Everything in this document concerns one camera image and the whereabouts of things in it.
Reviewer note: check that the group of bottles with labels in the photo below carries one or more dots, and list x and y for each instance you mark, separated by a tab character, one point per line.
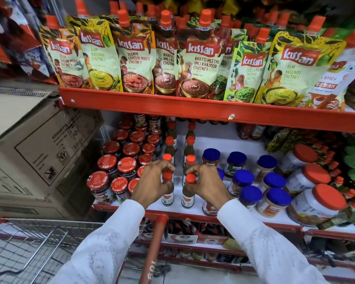
195	242

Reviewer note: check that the rows of red-capped dark bottles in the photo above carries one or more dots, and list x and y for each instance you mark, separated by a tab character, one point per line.
189	144

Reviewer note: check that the person's left hand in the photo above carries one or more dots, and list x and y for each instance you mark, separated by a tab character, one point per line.
146	186

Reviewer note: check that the yellow green patterned pouches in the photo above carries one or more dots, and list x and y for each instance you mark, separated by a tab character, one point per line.
284	138

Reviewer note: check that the stack of red white packets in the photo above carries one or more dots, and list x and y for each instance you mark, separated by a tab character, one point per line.
17	38

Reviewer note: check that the person's left forearm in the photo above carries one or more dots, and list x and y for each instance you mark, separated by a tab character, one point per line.
103	248

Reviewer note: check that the large brown cardboard box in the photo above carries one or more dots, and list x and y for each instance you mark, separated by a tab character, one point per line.
38	144

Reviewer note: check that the person's right hand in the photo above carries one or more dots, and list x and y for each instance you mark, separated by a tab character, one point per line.
211	186

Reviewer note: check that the group of blue-lidded jars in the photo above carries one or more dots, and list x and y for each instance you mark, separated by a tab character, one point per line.
248	180

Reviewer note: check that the large orange-lidded white jar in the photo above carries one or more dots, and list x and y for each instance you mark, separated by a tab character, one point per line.
309	178
316	205
298	158

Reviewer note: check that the small red-capped sauce bottle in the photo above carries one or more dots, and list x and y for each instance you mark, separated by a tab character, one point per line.
188	198
167	193

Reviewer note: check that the group of red-lidded glass jars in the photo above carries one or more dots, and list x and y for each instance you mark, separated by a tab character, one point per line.
121	162

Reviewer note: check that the red metal shelf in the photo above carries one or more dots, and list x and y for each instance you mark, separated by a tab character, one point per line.
284	224
195	107

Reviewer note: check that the row of orange-capped chutney pouches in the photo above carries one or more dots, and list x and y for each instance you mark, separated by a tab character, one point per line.
177	56

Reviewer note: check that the person's right fingers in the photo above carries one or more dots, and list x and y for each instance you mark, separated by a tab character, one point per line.
196	171

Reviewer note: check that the person's left fingers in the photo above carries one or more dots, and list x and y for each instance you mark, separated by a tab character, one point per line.
163	166

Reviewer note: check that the white orange-capped sauce pouch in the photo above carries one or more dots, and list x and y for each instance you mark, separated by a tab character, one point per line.
337	79

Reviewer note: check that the row of orange-capped green bottles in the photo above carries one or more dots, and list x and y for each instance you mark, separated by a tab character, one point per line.
340	180

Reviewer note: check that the person's right forearm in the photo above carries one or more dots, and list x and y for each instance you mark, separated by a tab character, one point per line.
260	251

